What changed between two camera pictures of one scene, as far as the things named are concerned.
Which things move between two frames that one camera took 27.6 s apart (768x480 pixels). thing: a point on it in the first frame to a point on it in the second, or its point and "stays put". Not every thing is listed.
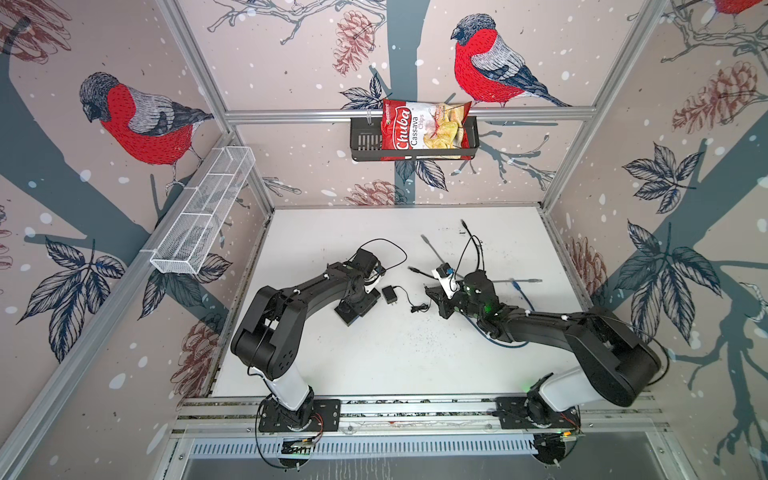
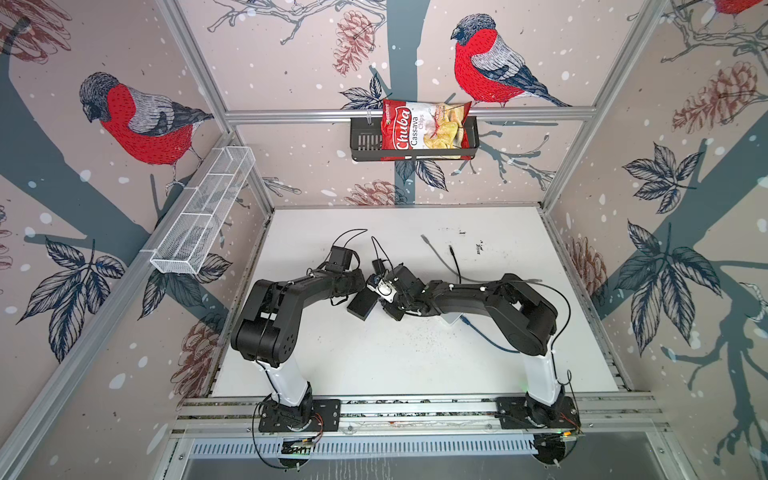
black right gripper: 442,300 to 389,311
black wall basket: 366,145 stays put
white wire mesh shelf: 185,245 stays put
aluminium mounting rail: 199,416 stays put
